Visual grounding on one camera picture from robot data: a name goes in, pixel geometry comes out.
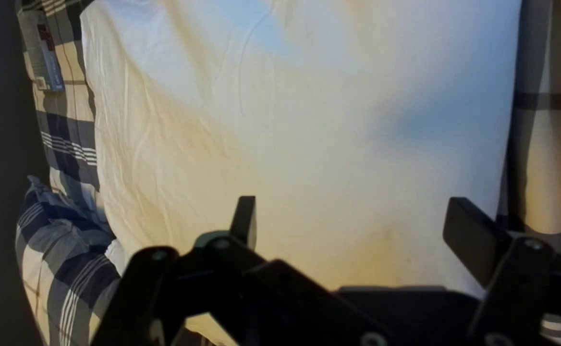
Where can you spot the yellow black plaid bed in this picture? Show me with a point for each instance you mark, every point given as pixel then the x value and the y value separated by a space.
pixel 62 127

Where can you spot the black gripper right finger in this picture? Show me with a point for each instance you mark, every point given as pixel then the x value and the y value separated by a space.
pixel 517 275

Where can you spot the white pillow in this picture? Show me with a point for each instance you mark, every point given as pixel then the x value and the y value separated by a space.
pixel 292 127

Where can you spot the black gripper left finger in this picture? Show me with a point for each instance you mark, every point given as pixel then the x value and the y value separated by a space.
pixel 185 289

